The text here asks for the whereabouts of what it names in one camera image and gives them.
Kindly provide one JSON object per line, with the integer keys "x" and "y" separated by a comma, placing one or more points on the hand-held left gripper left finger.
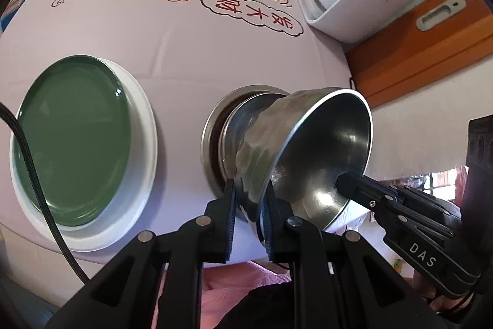
{"x": 231, "y": 221}

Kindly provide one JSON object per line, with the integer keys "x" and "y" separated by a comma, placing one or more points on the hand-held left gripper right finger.
{"x": 265, "y": 228}

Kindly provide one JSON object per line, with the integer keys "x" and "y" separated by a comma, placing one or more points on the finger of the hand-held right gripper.
{"x": 354, "y": 186}
{"x": 393, "y": 219}

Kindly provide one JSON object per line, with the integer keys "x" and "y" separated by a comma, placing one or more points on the hammered steel bowl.
{"x": 327, "y": 159}

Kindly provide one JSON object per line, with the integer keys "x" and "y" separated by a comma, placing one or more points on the large steel bowl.
{"x": 210, "y": 128}

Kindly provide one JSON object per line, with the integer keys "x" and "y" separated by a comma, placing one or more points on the white plate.
{"x": 144, "y": 144}

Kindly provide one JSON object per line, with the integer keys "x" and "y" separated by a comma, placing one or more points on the green plate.
{"x": 73, "y": 140}

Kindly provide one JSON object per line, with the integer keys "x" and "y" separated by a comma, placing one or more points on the person's right hand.
{"x": 427, "y": 288}

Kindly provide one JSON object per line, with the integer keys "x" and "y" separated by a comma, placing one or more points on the person's pink garment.
{"x": 231, "y": 275}

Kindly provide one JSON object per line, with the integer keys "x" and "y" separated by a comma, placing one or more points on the person's dark garment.
{"x": 269, "y": 306}

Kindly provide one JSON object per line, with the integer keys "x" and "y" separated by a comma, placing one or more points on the wooden sliding door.
{"x": 423, "y": 55}

